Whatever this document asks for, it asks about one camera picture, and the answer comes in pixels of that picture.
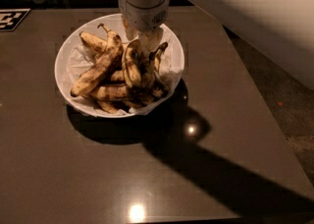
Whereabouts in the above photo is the banana with dark stem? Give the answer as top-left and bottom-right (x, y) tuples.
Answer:
(141, 42), (169, 98)

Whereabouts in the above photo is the small banana at front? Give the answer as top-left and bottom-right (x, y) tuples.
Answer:
(97, 100), (120, 114)

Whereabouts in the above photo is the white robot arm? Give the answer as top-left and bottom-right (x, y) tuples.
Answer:
(119, 0), (314, 89)

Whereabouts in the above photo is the long spotted banana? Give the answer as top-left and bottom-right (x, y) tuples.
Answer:
(70, 24), (124, 97)

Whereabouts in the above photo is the spotted banana lying low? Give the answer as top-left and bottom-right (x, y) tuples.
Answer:
(89, 84), (142, 101)

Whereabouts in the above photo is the banana with sticker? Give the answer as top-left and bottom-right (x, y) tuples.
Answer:
(122, 39), (142, 88)

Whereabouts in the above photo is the white round bowl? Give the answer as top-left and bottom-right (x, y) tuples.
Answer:
(53, 13), (185, 119)

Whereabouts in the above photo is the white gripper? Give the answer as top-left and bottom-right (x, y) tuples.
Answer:
(118, 0), (170, 56)

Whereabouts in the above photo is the white paper liner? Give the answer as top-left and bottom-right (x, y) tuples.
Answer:
(65, 27), (183, 117)

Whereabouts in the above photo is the short banana at back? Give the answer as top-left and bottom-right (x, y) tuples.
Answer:
(79, 31), (107, 53)

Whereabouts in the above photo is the black white marker tag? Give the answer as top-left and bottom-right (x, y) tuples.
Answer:
(0, 9), (30, 31)

